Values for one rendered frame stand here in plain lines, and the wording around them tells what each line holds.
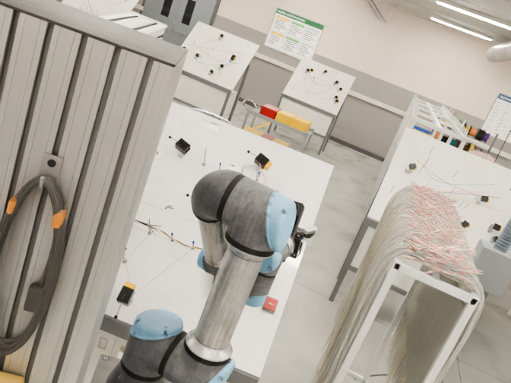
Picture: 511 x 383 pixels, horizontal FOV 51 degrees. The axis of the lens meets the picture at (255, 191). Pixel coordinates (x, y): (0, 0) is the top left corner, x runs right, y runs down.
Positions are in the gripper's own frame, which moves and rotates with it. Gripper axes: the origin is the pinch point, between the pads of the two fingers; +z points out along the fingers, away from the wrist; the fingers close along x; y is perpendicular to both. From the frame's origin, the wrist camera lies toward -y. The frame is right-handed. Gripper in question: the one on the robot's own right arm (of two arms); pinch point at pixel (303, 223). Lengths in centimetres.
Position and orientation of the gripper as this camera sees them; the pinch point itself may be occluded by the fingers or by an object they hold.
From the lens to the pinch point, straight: 172.1
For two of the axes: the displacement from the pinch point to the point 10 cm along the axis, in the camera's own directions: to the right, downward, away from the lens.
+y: -2.3, 9.4, 2.6
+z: 3.7, -1.6, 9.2
